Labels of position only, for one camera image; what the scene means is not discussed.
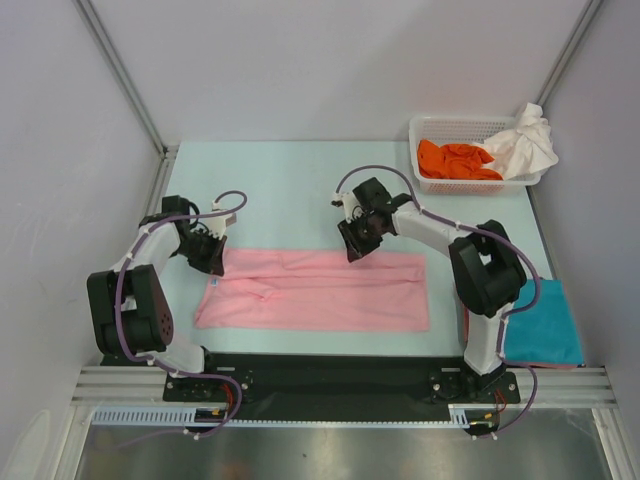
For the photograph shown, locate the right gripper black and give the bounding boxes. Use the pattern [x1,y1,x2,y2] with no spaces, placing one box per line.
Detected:
[338,212,386,263]

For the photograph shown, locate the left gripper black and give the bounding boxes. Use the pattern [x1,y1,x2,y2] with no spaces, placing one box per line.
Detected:
[174,228,226,276]

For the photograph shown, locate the pink t shirt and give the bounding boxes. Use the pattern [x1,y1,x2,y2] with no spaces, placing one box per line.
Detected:
[194,249,430,333]

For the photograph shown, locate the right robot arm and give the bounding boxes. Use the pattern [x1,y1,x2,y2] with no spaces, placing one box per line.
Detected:
[332,177,527,401]

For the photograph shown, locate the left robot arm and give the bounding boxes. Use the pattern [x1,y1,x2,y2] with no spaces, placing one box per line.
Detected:
[87,195,236,400]

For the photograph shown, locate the orange t shirt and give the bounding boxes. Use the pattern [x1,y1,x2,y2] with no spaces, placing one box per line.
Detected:
[417,139,503,181]

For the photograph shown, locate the white plastic basket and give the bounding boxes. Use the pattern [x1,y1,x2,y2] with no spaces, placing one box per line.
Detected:
[409,115,542,195]

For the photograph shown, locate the white t shirt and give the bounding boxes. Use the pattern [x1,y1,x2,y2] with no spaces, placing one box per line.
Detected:
[479,103,559,180]

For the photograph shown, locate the teal folded t shirt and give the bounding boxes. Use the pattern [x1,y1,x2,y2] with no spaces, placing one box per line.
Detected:
[504,280,584,368]

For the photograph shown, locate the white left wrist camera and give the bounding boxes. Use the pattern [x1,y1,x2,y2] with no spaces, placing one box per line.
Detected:
[200,200,237,240]

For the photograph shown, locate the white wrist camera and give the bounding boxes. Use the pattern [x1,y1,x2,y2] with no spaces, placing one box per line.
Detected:
[200,200,237,240]
[331,191,359,212]

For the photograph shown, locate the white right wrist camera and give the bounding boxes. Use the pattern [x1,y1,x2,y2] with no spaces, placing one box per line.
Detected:
[331,191,359,212]

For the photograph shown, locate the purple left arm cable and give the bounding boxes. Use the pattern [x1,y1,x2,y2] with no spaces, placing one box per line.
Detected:
[113,190,249,442]

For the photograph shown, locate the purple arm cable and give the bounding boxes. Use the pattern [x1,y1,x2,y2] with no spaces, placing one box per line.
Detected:
[113,190,249,442]
[333,164,544,441]

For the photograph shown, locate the aluminium frame post left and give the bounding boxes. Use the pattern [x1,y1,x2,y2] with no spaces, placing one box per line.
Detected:
[72,0,169,156]

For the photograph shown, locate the aluminium frame post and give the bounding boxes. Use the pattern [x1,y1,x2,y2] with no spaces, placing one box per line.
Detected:
[72,0,169,156]
[535,0,608,109]

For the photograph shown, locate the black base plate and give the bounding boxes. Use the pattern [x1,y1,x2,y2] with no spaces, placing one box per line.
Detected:
[161,353,521,423]

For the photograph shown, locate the aluminium front rail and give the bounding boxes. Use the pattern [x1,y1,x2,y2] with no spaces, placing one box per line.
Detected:
[71,366,618,409]

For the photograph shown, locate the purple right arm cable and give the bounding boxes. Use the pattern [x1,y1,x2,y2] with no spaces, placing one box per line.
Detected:
[333,164,544,441]

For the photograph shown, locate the white cable duct left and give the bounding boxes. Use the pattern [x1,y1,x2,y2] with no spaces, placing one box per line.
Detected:
[92,406,196,427]

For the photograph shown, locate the white cable duct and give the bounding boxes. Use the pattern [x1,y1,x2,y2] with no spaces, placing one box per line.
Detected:
[448,404,470,429]
[92,406,196,427]

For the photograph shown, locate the white cable duct right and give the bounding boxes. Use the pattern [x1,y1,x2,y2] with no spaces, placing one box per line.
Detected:
[448,404,470,429]

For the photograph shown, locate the aluminium frame post right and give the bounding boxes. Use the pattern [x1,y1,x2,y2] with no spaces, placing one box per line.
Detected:
[535,0,608,109]

